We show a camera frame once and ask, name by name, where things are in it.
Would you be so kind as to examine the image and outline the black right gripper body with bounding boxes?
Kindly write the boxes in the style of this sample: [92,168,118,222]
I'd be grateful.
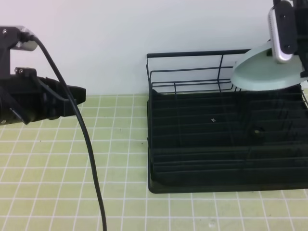
[290,0,308,79]

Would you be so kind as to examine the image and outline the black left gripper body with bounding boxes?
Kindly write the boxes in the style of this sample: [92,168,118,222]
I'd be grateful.
[0,26,75,125]

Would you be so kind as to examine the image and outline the light blue round plate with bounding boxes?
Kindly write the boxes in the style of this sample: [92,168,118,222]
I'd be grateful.
[231,41,308,91]

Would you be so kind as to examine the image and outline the black drip tray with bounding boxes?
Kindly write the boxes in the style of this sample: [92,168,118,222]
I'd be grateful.
[147,85,308,193]

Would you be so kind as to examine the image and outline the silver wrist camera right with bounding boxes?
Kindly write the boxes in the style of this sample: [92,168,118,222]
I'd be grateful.
[268,0,297,63]

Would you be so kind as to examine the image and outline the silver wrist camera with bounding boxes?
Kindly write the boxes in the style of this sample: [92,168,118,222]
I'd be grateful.
[13,26,38,51]
[268,0,297,63]

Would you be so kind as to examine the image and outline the black camera cable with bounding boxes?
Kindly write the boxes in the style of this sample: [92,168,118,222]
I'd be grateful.
[28,35,108,231]

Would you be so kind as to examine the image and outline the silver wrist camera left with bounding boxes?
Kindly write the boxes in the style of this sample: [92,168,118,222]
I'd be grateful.
[13,26,38,51]

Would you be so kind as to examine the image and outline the black wire dish rack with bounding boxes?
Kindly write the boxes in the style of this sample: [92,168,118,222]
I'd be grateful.
[146,48,308,174]

